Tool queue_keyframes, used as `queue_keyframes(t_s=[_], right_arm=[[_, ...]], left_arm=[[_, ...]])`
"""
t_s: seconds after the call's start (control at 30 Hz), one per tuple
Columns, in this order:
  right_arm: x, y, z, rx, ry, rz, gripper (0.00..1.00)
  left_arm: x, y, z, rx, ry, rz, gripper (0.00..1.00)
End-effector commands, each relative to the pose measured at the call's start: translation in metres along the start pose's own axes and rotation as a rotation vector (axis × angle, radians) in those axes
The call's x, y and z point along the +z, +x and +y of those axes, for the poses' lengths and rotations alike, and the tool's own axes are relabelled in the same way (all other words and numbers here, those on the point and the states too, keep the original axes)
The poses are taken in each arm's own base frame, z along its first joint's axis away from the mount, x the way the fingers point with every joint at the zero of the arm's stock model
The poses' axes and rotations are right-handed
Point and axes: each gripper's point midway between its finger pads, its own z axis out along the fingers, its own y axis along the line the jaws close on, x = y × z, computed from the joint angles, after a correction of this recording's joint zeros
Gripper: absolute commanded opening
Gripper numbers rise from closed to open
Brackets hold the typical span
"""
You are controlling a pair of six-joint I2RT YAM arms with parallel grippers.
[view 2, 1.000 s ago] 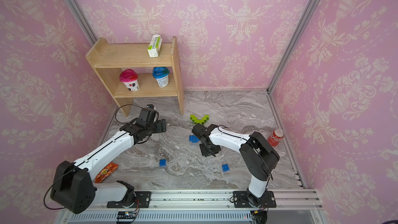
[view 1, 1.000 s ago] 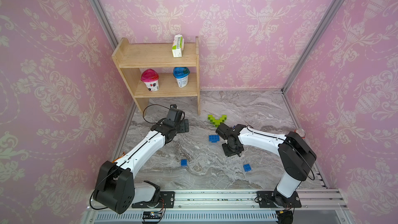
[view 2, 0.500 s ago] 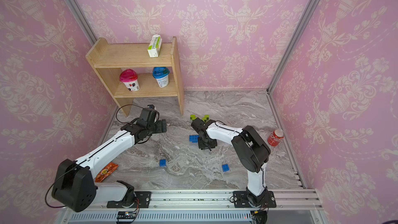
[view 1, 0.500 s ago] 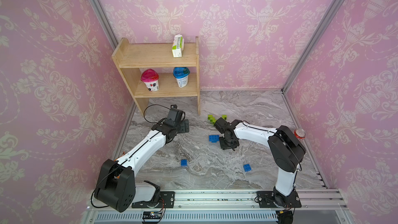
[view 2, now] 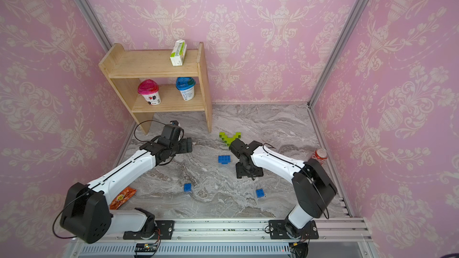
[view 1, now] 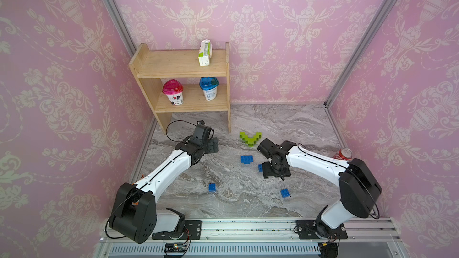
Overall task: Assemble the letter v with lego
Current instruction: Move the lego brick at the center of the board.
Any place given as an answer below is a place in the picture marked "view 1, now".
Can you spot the blue lid yogurt cup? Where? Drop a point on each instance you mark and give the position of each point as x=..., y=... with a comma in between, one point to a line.
x=209, y=85

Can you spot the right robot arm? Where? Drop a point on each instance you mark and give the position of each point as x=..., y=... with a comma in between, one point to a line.
x=358, y=188

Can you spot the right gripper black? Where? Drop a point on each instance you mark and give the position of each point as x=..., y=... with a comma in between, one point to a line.
x=266, y=172

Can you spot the red soda can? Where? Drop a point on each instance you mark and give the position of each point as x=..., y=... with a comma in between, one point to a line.
x=343, y=154

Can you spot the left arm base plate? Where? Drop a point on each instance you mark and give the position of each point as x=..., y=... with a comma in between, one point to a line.
x=188, y=229

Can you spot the green small lego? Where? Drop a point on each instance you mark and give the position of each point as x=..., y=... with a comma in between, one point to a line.
x=257, y=136

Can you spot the pink lid yogurt cup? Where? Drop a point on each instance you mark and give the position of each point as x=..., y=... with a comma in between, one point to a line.
x=173, y=89

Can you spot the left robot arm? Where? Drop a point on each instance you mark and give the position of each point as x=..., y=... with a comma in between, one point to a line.
x=135, y=215

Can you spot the green lego pair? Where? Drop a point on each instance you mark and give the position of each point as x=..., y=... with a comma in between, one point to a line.
x=245, y=139

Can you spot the wooden two-tier shelf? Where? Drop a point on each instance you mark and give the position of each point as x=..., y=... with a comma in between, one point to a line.
x=149, y=68

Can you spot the green long lego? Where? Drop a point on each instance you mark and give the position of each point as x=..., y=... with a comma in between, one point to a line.
x=251, y=141

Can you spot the green white carton box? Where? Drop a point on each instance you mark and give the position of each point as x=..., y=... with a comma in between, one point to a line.
x=205, y=52

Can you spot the blue large lego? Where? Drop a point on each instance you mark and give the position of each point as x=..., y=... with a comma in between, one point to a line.
x=246, y=159

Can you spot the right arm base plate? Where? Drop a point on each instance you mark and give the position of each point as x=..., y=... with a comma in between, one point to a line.
x=312, y=230

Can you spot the aluminium front rail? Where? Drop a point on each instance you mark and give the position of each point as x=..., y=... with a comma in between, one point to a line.
x=264, y=238

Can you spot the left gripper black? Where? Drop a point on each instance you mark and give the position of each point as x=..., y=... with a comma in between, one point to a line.
x=213, y=145

